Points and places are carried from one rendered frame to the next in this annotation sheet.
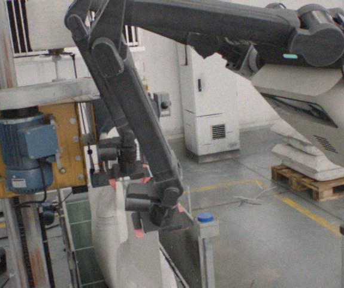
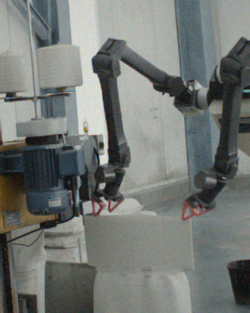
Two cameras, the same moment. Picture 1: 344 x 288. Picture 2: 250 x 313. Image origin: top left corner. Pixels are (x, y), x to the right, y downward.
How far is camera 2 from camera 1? 2.21 m
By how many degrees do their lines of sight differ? 40
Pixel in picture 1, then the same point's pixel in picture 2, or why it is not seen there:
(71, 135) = not seen: hidden behind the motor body
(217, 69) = not seen: outside the picture
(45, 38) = (70, 77)
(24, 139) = (72, 159)
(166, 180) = (233, 160)
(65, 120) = not seen: hidden behind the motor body
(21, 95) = (62, 122)
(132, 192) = (210, 172)
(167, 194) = (234, 169)
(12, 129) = (50, 153)
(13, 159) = (50, 180)
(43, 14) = (69, 57)
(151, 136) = (236, 128)
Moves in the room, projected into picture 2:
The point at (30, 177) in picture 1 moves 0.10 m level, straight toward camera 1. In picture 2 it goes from (63, 196) to (86, 196)
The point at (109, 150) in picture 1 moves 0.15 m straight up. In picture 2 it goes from (110, 173) to (107, 133)
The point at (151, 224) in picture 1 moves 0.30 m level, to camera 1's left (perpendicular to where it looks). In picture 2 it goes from (203, 203) to (139, 216)
